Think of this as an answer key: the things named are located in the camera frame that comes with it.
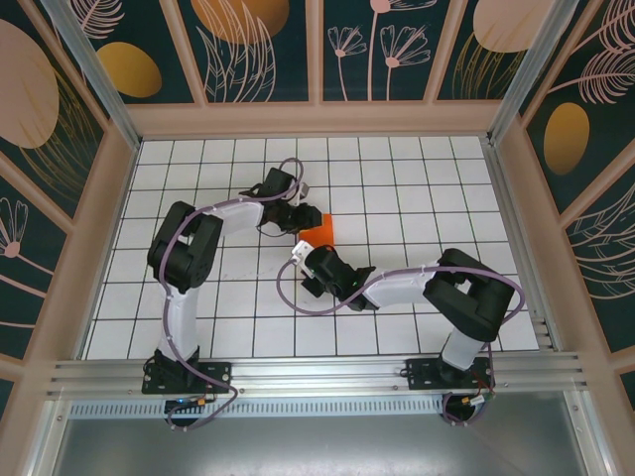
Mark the orange paper sheet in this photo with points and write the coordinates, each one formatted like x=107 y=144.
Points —
x=322 y=233

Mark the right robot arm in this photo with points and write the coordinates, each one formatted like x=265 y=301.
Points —
x=397 y=290

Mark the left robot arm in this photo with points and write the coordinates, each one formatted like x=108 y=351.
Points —
x=238 y=218

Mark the grey metal sheet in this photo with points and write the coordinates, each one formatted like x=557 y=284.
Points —
x=317 y=446

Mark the dark panel with pink flowers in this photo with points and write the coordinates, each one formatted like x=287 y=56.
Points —
x=372 y=74

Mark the dark panel with leaf outline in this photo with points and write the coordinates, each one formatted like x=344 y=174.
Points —
x=238 y=30

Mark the dark panel with orange oval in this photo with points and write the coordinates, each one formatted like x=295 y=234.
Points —
x=129 y=69

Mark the dark panel with peach circle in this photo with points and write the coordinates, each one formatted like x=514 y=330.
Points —
x=30 y=99

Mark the dark panel with feather and oval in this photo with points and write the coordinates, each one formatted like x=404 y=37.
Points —
x=565 y=139

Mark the dark panel with gold fern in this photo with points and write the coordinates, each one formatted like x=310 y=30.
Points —
x=496 y=25

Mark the dark panel with feather outline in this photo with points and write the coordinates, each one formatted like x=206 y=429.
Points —
x=605 y=258

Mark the dark panel with single flower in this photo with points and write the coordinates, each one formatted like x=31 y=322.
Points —
x=20 y=277

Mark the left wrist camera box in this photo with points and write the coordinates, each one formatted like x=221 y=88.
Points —
x=305 y=190

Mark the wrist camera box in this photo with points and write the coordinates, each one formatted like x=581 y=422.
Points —
x=300 y=252
x=305 y=190

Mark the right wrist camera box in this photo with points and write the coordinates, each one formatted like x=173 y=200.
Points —
x=300 y=252

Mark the long aluminium base rail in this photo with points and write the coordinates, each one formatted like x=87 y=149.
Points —
x=317 y=372

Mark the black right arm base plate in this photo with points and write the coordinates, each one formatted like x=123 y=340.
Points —
x=421 y=374

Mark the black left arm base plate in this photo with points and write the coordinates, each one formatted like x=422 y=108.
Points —
x=218 y=377

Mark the aluminium side rail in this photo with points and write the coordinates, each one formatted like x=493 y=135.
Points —
x=521 y=223

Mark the aluminium corner post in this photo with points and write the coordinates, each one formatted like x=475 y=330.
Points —
x=94 y=79
x=531 y=64

